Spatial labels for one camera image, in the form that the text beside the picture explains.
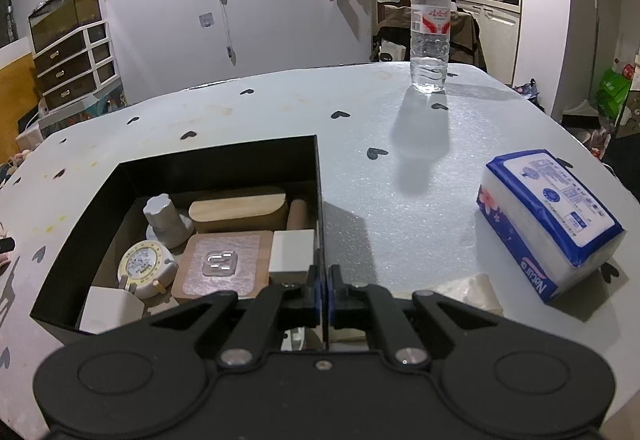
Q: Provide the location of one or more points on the white knob-top jar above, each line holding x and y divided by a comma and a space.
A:
165, 223

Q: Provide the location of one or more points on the white kitchen counter cabinet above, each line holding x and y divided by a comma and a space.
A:
499, 30

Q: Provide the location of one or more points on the green plastic bag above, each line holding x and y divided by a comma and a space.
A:
611, 93

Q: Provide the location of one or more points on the white charger adapter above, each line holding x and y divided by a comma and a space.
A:
106, 309

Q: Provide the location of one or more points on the white drawer cabinet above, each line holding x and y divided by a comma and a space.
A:
79, 63

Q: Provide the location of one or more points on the white plastic divided tray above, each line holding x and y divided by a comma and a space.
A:
294, 340

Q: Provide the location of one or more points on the oval wooden box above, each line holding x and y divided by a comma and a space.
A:
235, 214

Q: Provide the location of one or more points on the white rectangular block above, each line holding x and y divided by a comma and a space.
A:
292, 253

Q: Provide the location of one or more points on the glass terrarium tank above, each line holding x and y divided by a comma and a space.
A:
56, 18

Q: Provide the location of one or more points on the brown square coaster pack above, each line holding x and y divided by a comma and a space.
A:
233, 261

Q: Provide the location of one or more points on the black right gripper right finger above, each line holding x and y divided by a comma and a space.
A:
383, 319

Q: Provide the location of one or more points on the wooden cylinder roller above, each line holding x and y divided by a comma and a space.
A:
297, 215

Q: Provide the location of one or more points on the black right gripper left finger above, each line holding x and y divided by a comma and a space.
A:
265, 319

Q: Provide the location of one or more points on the brown draped chair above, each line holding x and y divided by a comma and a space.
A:
393, 37

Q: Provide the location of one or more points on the blue white tissue pack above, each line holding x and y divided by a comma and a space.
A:
554, 227

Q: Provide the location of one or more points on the black cardboard box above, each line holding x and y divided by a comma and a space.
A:
290, 163

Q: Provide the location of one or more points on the round white tape measure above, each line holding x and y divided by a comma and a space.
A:
147, 269

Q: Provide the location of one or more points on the clear plastic water bottle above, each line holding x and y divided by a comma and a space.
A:
430, 26

